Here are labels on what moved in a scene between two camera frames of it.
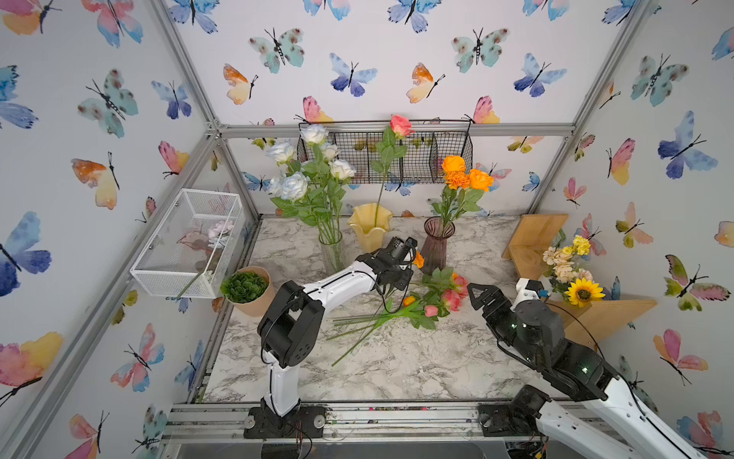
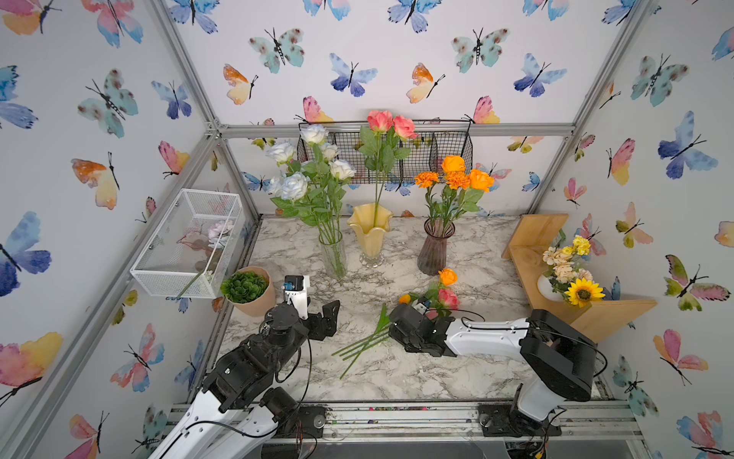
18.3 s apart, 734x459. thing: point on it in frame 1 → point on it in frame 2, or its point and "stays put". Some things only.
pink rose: x=451 y=297 → x=377 y=145
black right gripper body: x=506 y=327 → x=408 y=343
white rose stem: x=329 y=150 stays put
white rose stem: x=282 y=152 stays put
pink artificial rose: x=390 y=146 stays put
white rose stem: x=314 y=135 stays put
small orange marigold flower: x=419 y=260 → x=426 y=180
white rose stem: x=290 y=186 stays put
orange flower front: x=457 y=179 stays put
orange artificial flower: x=480 y=183 stays put
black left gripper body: x=399 y=276 → x=311 y=328
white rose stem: x=342 y=168 stays put
